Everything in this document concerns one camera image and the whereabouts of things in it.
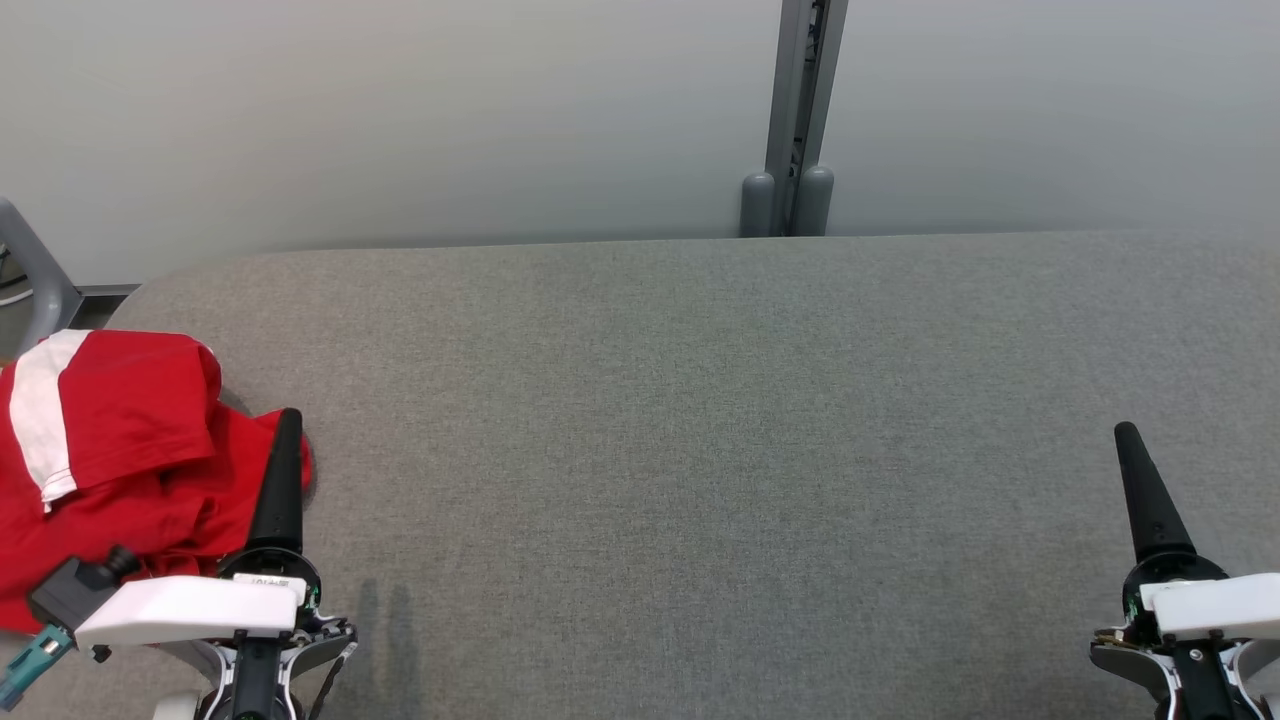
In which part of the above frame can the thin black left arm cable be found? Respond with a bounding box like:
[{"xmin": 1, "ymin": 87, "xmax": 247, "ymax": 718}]
[{"xmin": 305, "ymin": 640, "xmax": 358, "ymax": 720}]

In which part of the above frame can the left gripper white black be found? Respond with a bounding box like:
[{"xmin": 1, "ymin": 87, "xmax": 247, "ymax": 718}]
[{"xmin": 74, "ymin": 407, "xmax": 358, "ymax": 663}]

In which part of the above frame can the red shirt with white sleeve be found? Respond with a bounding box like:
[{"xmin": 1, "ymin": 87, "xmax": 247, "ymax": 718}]
[{"xmin": 0, "ymin": 329, "xmax": 313, "ymax": 635}]

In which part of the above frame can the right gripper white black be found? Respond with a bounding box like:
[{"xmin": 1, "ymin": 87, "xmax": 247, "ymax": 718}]
[{"xmin": 1089, "ymin": 421, "xmax": 1280, "ymax": 691}]

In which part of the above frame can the teal cable connector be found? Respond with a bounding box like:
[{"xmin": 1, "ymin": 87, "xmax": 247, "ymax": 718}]
[{"xmin": 0, "ymin": 625, "xmax": 75, "ymax": 711}]

